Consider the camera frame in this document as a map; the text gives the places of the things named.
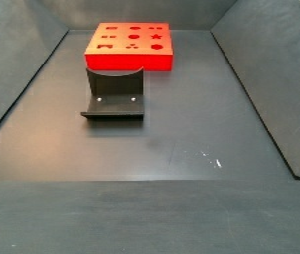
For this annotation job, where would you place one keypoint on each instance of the black curved holder stand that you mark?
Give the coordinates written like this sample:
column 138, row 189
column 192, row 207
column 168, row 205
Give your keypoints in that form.
column 117, row 95

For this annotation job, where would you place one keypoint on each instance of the red shape-sorter block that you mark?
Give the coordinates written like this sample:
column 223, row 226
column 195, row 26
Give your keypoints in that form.
column 128, row 46

